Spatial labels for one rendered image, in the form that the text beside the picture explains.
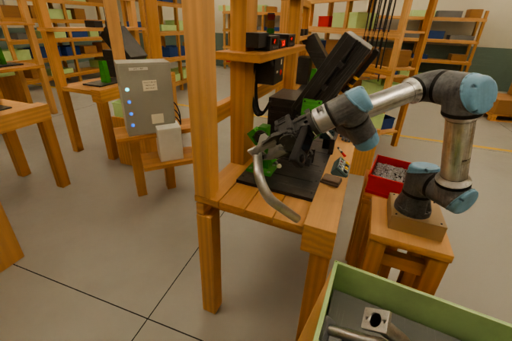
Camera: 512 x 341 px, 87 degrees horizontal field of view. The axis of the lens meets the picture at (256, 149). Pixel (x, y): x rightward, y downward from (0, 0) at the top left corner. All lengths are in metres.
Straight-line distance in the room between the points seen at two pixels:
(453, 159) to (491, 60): 10.18
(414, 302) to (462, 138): 0.55
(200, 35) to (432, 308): 1.19
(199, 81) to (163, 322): 1.48
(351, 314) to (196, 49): 1.07
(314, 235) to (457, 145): 0.63
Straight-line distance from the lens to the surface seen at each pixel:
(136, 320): 2.09
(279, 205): 0.82
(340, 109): 0.76
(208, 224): 1.48
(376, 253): 1.43
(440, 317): 1.10
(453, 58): 10.44
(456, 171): 1.21
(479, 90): 1.05
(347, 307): 1.06
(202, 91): 1.16
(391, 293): 1.06
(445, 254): 1.41
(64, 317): 2.28
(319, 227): 1.22
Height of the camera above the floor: 1.68
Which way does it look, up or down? 25 degrees down
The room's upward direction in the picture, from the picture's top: 2 degrees clockwise
